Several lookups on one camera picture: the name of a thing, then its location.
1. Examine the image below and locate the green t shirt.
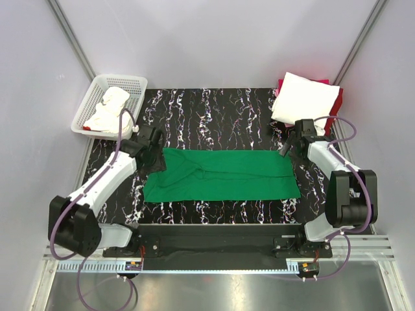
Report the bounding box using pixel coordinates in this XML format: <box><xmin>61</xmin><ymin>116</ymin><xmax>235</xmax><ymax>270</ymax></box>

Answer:
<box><xmin>143</xmin><ymin>148</ymin><xmax>301</xmax><ymax>203</ymax></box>

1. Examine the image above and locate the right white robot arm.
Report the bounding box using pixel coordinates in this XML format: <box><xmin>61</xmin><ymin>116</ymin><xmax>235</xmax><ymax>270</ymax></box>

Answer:
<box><xmin>279</xmin><ymin>119</ymin><xmax>378</xmax><ymax>257</ymax></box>

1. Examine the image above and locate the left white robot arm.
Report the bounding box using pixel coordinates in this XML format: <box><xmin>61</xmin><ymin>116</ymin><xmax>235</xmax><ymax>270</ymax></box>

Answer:
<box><xmin>48</xmin><ymin>125</ymin><xmax>166</xmax><ymax>260</ymax></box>

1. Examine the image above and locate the folded white t shirt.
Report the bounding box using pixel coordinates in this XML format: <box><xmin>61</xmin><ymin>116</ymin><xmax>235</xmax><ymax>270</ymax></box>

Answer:
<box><xmin>271</xmin><ymin>72</ymin><xmax>340</xmax><ymax>135</ymax></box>

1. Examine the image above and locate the white t shirt in basket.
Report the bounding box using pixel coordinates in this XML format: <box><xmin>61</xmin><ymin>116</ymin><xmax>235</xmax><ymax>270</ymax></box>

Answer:
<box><xmin>83</xmin><ymin>87</ymin><xmax>130</xmax><ymax>135</ymax></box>

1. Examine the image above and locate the white plastic basket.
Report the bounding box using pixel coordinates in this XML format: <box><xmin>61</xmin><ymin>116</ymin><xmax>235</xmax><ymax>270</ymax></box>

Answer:
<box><xmin>71</xmin><ymin>74</ymin><xmax>148</xmax><ymax>141</ymax></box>

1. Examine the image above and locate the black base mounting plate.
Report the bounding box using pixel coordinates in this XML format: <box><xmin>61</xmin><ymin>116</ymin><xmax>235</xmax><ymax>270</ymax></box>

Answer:
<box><xmin>103</xmin><ymin>224</ymin><xmax>333</xmax><ymax>273</ymax></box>

